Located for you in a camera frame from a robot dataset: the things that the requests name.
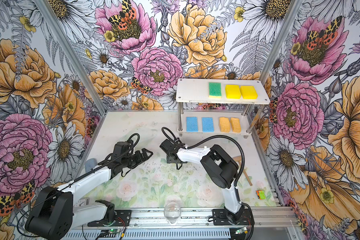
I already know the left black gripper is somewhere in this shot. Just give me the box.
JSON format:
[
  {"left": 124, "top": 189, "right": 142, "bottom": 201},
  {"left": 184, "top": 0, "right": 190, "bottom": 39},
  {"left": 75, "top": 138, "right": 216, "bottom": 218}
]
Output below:
[{"left": 121, "top": 148, "right": 153, "bottom": 169}]

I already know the blue sponge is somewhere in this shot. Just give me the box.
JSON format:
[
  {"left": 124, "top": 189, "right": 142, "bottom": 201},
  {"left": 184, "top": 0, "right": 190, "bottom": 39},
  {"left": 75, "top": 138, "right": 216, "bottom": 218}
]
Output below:
[
  {"left": 186, "top": 117, "right": 199, "bottom": 133},
  {"left": 202, "top": 117, "right": 215, "bottom": 133}
]

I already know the orange sponge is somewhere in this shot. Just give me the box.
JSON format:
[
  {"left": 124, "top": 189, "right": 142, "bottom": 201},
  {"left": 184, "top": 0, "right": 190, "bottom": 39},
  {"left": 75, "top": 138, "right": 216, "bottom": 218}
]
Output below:
[
  {"left": 230, "top": 118, "right": 242, "bottom": 133},
  {"left": 219, "top": 117, "right": 231, "bottom": 133}
]

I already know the green scrub sponge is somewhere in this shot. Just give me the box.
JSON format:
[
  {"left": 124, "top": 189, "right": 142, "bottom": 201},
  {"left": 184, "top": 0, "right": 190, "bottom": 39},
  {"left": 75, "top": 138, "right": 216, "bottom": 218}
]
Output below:
[{"left": 209, "top": 82, "right": 222, "bottom": 99}]

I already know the yellow sponge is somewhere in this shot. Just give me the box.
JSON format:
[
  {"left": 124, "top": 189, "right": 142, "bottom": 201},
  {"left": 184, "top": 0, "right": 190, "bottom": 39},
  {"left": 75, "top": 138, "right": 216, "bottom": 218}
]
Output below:
[
  {"left": 225, "top": 85, "right": 242, "bottom": 100},
  {"left": 240, "top": 86, "right": 258, "bottom": 100}
]

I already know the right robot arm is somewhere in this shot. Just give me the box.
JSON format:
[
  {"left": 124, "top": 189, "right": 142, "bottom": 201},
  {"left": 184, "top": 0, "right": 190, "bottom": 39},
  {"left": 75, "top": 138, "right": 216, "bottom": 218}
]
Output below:
[{"left": 160, "top": 140, "right": 245, "bottom": 225}]

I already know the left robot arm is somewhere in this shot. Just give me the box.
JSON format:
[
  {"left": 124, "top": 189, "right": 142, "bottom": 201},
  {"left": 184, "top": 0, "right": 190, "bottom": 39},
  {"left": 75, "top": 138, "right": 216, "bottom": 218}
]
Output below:
[{"left": 25, "top": 140, "right": 153, "bottom": 240}]

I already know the white two-tier shelf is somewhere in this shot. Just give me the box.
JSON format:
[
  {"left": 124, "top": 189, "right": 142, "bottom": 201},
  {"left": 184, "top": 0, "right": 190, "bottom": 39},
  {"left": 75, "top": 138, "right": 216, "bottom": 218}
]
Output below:
[{"left": 176, "top": 78, "right": 271, "bottom": 138}]

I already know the clear glass cup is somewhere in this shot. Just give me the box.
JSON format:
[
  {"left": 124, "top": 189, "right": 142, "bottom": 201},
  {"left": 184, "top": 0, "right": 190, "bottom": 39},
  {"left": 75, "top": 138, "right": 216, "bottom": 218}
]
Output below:
[{"left": 164, "top": 202, "right": 182, "bottom": 225}]

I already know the grey oval object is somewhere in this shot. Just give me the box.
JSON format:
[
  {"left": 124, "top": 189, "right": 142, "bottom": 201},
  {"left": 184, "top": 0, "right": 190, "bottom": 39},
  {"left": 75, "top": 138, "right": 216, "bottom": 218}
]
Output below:
[{"left": 84, "top": 158, "right": 98, "bottom": 173}]

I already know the small wooden mallet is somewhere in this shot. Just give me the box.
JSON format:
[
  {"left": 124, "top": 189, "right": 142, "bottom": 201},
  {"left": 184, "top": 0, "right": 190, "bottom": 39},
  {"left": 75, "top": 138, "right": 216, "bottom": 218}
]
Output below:
[{"left": 233, "top": 156, "right": 253, "bottom": 187}]

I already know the small white clock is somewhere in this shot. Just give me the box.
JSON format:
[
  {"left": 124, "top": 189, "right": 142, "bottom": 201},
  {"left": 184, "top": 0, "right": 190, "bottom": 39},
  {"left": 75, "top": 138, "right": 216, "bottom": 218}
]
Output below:
[{"left": 75, "top": 198, "right": 89, "bottom": 207}]

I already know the small toy car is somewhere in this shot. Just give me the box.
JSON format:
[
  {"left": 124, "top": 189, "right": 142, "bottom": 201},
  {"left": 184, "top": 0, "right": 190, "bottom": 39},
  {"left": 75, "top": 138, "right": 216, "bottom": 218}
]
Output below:
[{"left": 256, "top": 190, "right": 267, "bottom": 200}]

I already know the green circuit board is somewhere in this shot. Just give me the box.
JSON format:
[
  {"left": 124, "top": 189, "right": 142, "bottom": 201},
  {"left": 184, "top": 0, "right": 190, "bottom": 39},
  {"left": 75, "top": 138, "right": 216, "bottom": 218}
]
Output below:
[{"left": 235, "top": 227, "right": 248, "bottom": 235}]

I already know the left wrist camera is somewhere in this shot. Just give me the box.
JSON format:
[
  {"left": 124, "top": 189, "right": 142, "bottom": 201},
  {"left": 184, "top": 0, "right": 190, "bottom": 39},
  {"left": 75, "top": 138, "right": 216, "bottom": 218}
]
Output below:
[{"left": 112, "top": 142, "right": 130, "bottom": 160}]

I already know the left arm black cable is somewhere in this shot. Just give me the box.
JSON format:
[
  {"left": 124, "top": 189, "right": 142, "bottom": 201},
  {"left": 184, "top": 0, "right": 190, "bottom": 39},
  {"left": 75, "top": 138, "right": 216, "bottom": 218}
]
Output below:
[{"left": 16, "top": 132, "right": 141, "bottom": 238}]

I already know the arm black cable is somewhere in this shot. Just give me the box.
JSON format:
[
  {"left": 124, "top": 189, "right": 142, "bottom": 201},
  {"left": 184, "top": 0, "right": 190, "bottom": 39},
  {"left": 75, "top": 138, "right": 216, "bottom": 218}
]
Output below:
[
  {"left": 16, "top": 132, "right": 141, "bottom": 238},
  {"left": 161, "top": 126, "right": 255, "bottom": 240}
]

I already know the aluminium front rail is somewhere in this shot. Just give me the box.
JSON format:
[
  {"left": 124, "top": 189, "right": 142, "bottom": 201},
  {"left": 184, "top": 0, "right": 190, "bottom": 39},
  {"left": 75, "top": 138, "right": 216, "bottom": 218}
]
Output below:
[{"left": 41, "top": 206, "right": 298, "bottom": 229}]

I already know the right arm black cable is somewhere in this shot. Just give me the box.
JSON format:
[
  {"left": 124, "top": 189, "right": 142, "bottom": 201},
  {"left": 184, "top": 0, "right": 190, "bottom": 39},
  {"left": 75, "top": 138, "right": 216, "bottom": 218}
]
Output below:
[{"left": 161, "top": 126, "right": 255, "bottom": 240}]

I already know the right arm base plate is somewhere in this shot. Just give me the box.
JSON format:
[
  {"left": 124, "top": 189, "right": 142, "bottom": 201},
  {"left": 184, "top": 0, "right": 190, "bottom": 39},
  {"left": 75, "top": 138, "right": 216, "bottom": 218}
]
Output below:
[{"left": 210, "top": 208, "right": 255, "bottom": 226}]

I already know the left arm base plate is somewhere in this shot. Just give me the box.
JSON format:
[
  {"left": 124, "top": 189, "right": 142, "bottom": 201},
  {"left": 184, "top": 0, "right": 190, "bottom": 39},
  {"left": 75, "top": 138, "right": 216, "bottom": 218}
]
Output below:
[{"left": 87, "top": 210, "right": 132, "bottom": 227}]

